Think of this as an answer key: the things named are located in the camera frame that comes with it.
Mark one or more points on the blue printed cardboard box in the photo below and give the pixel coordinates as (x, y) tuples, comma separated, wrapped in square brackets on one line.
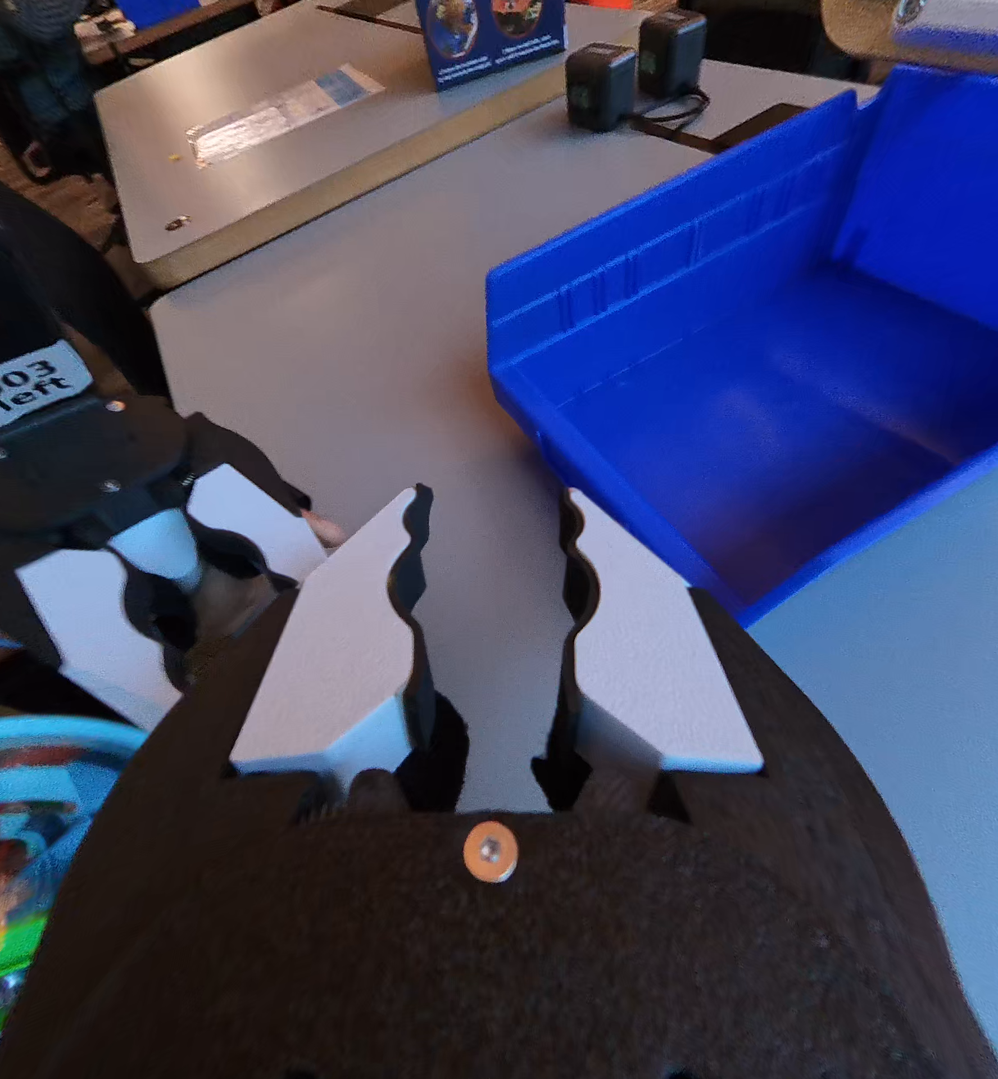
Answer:
[(490, 42)]

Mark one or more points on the black power adapter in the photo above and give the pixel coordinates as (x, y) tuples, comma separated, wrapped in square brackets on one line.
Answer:
[(600, 88), (672, 50)]

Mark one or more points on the grey table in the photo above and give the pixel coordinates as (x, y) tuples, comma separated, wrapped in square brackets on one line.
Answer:
[(280, 168)]

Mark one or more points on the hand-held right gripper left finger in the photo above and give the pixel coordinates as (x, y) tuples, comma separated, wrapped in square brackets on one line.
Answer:
[(339, 641)]

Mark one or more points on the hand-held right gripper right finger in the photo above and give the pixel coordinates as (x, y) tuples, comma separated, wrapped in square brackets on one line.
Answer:
[(659, 674)]

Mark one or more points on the blue plastic bin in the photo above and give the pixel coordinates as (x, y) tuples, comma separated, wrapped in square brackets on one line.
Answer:
[(760, 421)]

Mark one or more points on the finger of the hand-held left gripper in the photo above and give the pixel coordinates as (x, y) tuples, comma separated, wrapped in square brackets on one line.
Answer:
[(254, 518), (77, 615)]

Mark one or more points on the clear plastic maze ball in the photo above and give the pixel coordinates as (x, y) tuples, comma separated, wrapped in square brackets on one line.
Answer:
[(18, 885)]

